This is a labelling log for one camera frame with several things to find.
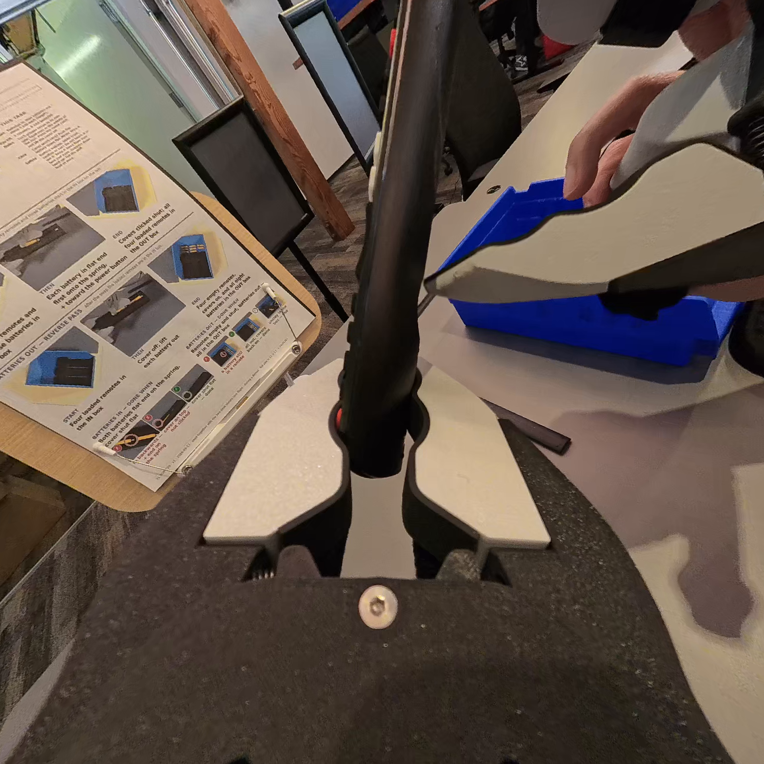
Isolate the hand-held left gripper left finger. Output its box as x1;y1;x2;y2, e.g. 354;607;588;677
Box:
203;388;353;580

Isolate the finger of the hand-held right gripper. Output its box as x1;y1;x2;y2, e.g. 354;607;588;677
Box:
538;0;635;47
424;144;755;305

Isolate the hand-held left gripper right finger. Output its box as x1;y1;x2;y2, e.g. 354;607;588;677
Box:
404;364;552;580

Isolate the black floor sign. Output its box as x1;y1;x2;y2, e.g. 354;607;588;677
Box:
172;97;351;324

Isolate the instruction sheet on stand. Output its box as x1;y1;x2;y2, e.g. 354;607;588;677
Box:
0;60;324;515

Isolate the wooden pillar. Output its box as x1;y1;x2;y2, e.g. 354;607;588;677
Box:
184;0;357;243

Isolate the black office chair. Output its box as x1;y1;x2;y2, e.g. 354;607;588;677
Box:
444;0;525;199

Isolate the blue plastic bin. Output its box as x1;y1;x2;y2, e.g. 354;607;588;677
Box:
435;179;745;368

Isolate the black display panel stand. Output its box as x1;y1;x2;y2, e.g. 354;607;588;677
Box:
277;0;384;179

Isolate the black remote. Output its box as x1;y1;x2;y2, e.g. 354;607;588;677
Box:
337;0;458;479

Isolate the person's right hand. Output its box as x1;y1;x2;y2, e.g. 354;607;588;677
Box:
563;70;690;207

